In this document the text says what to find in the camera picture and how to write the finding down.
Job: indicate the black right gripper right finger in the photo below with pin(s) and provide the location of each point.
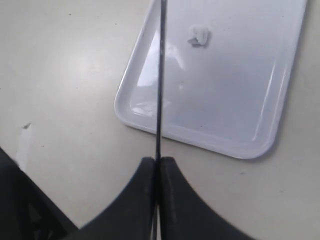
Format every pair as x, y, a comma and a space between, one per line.
183, 213

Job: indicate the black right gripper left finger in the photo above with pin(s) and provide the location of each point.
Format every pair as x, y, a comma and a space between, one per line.
129, 216

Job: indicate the white foam piece bottom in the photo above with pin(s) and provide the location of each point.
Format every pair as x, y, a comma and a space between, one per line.
199, 35

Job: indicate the thin metal skewer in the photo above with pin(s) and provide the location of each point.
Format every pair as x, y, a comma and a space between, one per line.
160, 92

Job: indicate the white rectangular plastic tray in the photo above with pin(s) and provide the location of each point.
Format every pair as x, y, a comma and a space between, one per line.
228, 97

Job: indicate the black table edge frame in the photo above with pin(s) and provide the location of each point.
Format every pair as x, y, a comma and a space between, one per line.
26, 213

